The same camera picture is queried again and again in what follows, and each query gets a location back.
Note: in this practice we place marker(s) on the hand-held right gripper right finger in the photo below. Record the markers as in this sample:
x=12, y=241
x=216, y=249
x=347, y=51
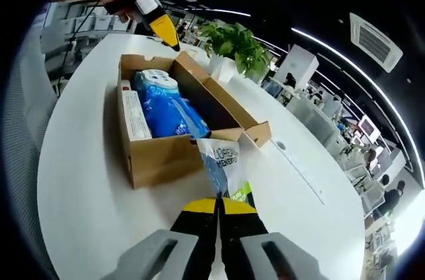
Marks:
x=239, y=243

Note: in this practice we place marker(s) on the green potted plant white pot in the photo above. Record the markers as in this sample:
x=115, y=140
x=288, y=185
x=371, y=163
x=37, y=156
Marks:
x=232, y=44

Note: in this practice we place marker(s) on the small white printed carton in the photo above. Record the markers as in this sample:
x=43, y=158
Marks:
x=136, y=117

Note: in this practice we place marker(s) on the brown cardboard shoe box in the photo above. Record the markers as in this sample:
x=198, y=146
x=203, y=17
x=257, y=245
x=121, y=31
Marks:
x=159, y=160

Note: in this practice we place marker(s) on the pink display screen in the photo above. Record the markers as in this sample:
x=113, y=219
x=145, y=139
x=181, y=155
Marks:
x=369, y=127

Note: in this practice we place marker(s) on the white ceiling air conditioner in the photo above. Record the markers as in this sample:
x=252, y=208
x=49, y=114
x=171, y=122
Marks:
x=375, y=41

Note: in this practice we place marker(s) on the grey metal storage shelf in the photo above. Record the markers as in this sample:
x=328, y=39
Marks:
x=83, y=24

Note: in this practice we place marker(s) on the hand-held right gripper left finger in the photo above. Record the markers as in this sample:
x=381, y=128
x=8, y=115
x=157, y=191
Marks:
x=192, y=243

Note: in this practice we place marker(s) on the blue soft tissue pack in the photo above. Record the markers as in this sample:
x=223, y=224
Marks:
x=172, y=117

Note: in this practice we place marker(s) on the white table socket panel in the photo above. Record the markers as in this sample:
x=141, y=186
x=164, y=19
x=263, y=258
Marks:
x=299, y=167

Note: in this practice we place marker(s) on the silver green soft pouch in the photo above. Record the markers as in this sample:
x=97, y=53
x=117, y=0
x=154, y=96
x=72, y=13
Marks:
x=220, y=167

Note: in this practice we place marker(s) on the white mesh office chair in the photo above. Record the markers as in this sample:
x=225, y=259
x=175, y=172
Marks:
x=30, y=127

